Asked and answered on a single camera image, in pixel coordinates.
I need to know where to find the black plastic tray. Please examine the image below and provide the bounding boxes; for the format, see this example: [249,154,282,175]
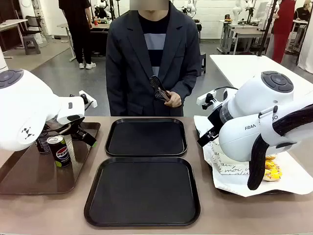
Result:
[105,118,188,158]
[84,157,201,227]

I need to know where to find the black serving tongs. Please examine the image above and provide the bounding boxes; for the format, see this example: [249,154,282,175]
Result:
[149,75,172,102]

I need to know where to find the brown wood-grain tray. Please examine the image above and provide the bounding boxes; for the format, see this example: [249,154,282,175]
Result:
[0,121,102,195]

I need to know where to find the white desk with legs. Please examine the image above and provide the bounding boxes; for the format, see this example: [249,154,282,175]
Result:
[0,19,29,60]

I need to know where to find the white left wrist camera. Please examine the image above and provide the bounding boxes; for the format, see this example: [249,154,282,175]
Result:
[78,90,98,109]

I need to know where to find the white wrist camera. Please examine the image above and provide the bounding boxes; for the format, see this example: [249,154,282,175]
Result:
[196,90,217,110]
[78,90,98,109]

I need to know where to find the person's left hand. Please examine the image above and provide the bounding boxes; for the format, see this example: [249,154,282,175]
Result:
[164,91,183,108]

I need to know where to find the seated bystander in black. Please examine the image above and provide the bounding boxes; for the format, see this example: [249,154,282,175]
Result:
[291,0,313,54]

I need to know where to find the bystander in red apron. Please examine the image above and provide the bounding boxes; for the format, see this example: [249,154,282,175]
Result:
[270,0,297,64]

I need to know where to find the black fabric cable sleeve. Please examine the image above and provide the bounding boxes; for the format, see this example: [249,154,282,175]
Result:
[246,104,313,191]

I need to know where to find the person in dark blazer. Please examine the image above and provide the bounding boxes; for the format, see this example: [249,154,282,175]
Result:
[105,0,202,117]

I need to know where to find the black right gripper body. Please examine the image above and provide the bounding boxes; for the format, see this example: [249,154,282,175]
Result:
[207,105,224,134]

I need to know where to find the black tray under paper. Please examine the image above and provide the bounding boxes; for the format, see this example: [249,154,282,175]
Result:
[207,160,295,196]

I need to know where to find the white background workbench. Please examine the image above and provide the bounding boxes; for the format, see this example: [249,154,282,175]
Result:
[219,19,272,55]

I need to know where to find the person's left forearm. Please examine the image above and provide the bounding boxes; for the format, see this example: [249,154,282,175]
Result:
[170,70,201,103]

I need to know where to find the white printed paper sheet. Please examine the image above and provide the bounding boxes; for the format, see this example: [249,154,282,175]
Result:
[194,115,313,198]

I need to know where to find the bystander in black clothes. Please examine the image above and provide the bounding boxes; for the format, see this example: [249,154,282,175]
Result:
[58,0,97,70]

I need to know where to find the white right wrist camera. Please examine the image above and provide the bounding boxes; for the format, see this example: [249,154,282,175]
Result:
[196,90,217,110]

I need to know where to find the black office chair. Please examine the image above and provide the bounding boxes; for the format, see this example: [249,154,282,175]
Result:
[23,15,49,48]

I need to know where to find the white side table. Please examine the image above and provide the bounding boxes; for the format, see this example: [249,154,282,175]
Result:
[209,54,313,92]

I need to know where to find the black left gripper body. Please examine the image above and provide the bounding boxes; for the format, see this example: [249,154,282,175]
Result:
[69,122,86,141]

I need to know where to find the yellow iced donut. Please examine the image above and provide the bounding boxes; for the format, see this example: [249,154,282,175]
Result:
[265,155,279,170]
[262,168,283,182]

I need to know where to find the black tripod pole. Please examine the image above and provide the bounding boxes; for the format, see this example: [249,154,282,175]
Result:
[255,0,280,56]

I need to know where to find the person's right forearm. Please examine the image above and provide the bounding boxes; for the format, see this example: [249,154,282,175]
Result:
[106,70,128,116]

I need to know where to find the thin black camera cable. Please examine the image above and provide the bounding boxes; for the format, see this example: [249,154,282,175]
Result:
[215,86,239,94]

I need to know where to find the grey plastic stool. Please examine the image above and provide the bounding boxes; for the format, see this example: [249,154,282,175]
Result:
[22,35,41,55]

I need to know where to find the black Pepsi can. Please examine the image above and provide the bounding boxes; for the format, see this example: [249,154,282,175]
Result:
[36,133,52,156]
[46,135,72,169]

